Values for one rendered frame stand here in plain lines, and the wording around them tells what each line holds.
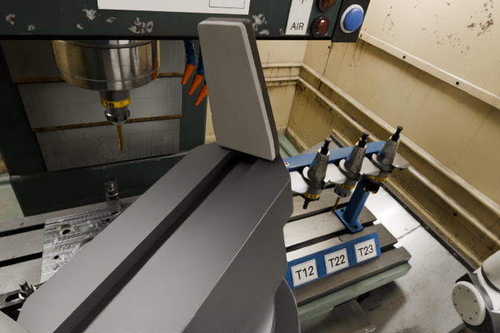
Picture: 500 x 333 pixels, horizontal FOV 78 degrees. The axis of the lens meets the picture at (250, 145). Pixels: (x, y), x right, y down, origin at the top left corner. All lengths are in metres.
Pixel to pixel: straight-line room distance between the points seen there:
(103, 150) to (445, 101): 1.18
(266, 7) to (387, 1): 1.03
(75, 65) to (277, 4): 0.30
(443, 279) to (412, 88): 0.67
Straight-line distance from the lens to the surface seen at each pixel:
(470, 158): 1.21
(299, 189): 0.71
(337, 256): 0.98
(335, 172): 0.80
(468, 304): 0.81
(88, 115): 1.13
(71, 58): 0.52
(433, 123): 1.26
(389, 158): 0.87
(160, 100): 1.13
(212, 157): 0.15
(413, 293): 1.26
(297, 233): 1.05
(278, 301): 0.19
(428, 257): 1.32
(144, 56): 0.52
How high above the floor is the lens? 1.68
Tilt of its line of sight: 35 degrees down
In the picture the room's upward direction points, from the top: 10 degrees clockwise
